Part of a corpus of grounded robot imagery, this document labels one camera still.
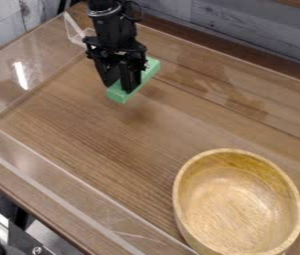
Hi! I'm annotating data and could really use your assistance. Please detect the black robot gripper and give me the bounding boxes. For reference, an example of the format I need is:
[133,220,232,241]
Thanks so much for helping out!
[84,11,148,94]

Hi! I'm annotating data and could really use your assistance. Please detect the green rectangular block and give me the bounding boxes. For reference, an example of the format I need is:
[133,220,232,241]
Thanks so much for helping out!
[108,57,161,104]

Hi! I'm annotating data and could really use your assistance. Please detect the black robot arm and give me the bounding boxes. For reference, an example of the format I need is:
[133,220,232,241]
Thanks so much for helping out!
[84,0,148,94]

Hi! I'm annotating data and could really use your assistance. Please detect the brown wooden bowl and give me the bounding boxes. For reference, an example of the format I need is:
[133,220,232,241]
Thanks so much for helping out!
[172,148,300,255]

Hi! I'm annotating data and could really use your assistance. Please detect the clear acrylic enclosure walls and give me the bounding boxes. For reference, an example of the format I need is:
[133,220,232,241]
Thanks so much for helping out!
[0,9,300,255]

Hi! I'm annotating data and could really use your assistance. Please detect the black metal table frame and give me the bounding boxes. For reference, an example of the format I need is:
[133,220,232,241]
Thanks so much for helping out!
[0,191,84,255]

